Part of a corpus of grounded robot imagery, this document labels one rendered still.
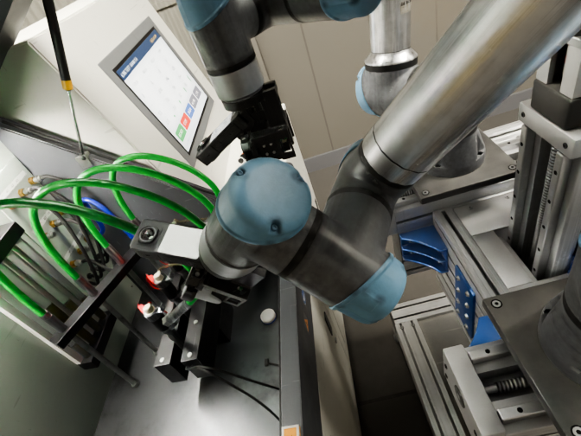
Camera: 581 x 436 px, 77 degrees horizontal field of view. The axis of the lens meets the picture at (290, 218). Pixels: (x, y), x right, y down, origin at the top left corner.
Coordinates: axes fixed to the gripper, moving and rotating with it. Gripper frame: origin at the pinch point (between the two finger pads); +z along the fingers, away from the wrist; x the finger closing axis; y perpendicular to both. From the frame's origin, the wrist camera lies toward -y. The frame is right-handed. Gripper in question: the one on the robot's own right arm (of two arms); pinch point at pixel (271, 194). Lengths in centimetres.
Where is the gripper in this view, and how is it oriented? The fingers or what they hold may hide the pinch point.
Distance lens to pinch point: 69.4
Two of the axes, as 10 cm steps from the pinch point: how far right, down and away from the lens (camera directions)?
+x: -0.3, -6.6, 7.5
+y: 9.6, -2.4, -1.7
